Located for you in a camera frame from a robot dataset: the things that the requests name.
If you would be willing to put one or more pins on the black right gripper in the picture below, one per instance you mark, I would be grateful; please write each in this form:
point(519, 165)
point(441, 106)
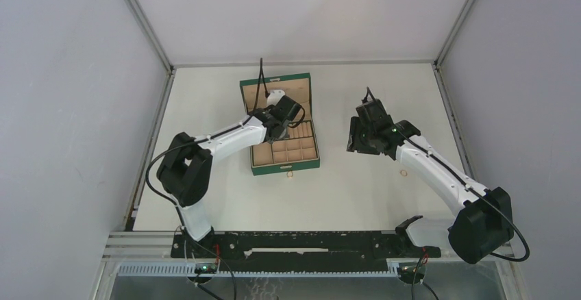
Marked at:
point(354, 142)

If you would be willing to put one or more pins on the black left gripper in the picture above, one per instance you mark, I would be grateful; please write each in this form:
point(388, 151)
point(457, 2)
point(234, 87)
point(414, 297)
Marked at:
point(268, 110)

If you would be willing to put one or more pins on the green jewelry box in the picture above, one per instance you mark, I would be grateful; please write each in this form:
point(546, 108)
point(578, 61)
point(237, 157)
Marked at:
point(296, 86)

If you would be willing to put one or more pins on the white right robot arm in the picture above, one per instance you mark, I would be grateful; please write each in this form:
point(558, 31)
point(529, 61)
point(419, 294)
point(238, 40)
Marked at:
point(482, 218)

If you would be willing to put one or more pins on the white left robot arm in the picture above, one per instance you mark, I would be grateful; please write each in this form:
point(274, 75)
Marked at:
point(185, 167)

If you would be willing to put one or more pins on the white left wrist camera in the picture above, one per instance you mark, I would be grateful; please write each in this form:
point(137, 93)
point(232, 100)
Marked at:
point(274, 96)

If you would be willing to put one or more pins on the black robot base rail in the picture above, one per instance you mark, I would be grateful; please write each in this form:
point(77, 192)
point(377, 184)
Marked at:
point(330, 251)

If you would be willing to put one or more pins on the white slotted cable duct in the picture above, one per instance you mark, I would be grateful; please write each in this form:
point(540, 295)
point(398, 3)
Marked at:
point(182, 269)

